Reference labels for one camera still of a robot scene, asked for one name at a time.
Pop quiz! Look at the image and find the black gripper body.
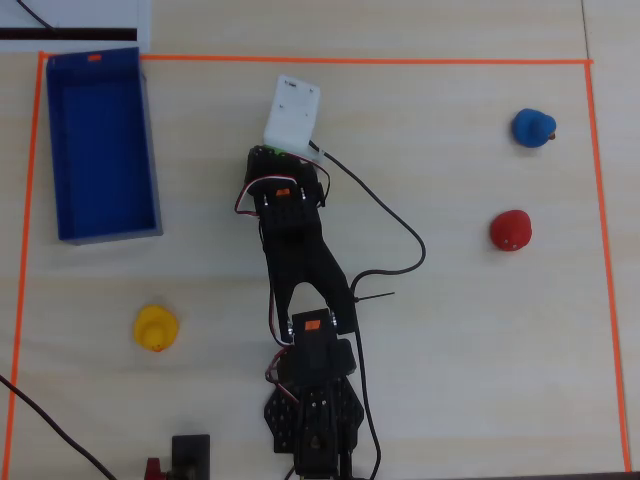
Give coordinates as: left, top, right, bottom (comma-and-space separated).
246, 144, 326, 207

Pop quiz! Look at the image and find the blue plastic box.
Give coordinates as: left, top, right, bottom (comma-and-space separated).
45, 47, 165, 247

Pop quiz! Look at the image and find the yellow rubber duck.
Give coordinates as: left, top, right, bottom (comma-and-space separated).
133, 304, 180, 354

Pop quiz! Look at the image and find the red rubber duck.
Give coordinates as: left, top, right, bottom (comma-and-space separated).
489, 209, 533, 253

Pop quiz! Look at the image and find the blue rubber duck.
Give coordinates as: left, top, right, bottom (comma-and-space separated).
512, 108, 558, 149

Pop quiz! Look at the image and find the orange tape strip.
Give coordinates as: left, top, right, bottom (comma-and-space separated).
38, 51, 595, 67
2, 51, 46, 480
584, 59, 632, 474

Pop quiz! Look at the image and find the black table clamp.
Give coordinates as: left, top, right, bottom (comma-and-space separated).
171, 433, 211, 480

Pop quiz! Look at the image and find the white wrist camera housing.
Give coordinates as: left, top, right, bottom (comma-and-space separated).
262, 74, 326, 164

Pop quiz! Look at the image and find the black camera cable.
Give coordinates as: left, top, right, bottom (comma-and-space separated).
307, 139, 427, 480

